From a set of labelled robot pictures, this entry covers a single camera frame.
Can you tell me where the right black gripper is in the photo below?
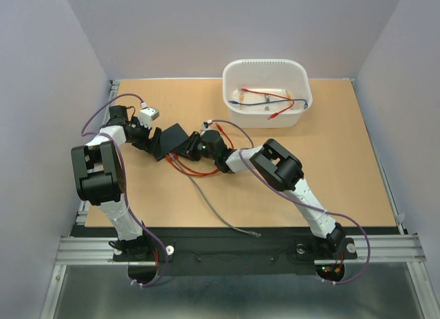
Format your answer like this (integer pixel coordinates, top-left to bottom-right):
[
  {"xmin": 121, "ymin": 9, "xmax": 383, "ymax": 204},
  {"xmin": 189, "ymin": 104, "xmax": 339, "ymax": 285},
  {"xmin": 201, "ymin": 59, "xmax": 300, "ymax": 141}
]
[{"xmin": 171, "ymin": 132, "xmax": 217, "ymax": 162}]

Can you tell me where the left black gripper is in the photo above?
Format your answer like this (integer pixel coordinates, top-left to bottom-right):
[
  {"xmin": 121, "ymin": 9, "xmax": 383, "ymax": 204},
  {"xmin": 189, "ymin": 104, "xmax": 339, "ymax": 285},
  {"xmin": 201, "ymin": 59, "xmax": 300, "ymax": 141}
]
[{"xmin": 129, "ymin": 116, "xmax": 162, "ymax": 155}]

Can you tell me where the yellow patch cable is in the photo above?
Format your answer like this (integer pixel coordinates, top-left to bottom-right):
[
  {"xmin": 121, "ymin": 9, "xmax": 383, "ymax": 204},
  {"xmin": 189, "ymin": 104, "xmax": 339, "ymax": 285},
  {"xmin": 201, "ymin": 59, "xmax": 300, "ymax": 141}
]
[{"xmin": 239, "ymin": 89, "xmax": 293, "ymax": 109}]

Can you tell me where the blue patch cable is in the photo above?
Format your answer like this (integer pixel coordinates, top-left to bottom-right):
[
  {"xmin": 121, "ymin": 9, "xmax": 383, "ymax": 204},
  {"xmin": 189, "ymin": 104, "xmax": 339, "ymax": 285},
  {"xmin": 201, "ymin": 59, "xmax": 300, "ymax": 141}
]
[{"xmin": 228, "ymin": 98, "xmax": 309, "ymax": 109}]

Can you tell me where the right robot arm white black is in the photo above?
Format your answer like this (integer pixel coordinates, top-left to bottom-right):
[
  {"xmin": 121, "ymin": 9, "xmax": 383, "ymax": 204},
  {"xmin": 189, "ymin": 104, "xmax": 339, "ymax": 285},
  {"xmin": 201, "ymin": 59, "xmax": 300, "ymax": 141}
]
[{"xmin": 175, "ymin": 130, "xmax": 346, "ymax": 257}]

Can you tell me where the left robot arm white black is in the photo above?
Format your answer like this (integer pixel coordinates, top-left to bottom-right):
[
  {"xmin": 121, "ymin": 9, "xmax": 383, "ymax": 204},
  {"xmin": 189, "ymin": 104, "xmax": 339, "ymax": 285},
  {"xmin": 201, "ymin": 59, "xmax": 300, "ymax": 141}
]
[{"xmin": 71, "ymin": 103, "xmax": 161, "ymax": 260}]

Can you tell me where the small metal clip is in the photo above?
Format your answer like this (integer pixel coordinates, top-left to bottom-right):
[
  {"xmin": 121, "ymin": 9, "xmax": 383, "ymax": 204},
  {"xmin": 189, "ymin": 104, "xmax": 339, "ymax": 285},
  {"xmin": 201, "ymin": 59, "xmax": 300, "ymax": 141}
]
[{"xmin": 264, "ymin": 94, "xmax": 270, "ymax": 111}]

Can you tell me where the white plastic tub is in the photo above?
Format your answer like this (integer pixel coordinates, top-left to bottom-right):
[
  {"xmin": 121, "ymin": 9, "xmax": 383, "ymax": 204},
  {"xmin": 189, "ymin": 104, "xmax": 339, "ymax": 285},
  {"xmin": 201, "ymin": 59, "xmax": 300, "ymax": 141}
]
[{"xmin": 222, "ymin": 59, "xmax": 313, "ymax": 129}]

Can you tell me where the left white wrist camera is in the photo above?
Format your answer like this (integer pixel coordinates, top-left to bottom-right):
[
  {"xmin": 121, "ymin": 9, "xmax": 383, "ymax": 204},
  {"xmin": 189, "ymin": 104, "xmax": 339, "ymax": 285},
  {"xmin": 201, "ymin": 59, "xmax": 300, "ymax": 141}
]
[{"xmin": 137, "ymin": 107, "xmax": 160, "ymax": 128}]

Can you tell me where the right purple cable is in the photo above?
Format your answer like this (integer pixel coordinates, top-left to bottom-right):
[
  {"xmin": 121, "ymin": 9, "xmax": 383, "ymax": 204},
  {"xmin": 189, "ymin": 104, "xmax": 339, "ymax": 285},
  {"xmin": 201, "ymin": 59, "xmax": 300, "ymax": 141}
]
[{"xmin": 202, "ymin": 118, "xmax": 373, "ymax": 286}]

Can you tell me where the purple cable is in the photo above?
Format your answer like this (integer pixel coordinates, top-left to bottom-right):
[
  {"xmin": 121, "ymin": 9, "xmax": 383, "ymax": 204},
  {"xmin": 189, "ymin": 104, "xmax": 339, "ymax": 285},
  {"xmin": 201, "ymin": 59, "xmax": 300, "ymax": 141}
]
[
  {"xmin": 202, "ymin": 118, "xmax": 373, "ymax": 286},
  {"xmin": 80, "ymin": 91, "xmax": 173, "ymax": 288}
]

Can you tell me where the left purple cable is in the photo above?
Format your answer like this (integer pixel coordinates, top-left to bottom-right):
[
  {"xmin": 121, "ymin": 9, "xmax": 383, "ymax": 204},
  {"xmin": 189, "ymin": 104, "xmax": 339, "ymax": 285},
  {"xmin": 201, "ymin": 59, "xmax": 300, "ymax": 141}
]
[{"xmin": 80, "ymin": 91, "xmax": 173, "ymax": 288}]

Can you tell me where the grey patch cable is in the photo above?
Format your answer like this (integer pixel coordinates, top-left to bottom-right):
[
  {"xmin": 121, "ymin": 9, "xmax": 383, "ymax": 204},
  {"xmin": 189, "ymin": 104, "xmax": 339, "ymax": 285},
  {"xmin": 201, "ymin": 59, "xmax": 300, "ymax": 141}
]
[{"xmin": 168, "ymin": 153, "xmax": 262, "ymax": 238}]

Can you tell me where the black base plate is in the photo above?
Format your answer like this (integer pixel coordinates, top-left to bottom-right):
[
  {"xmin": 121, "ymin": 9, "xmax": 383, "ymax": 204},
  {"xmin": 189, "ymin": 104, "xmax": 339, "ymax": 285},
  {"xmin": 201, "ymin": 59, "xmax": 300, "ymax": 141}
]
[{"xmin": 70, "ymin": 224, "xmax": 403, "ymax": 277}]

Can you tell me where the aluminium rail frame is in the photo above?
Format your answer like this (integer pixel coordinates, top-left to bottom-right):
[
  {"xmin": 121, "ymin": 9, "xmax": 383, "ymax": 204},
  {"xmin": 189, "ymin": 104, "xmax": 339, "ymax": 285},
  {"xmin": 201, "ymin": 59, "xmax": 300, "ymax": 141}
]
[{"xmin": 51, "ymin": 80, "xmax": 439, "ymax": 318}]

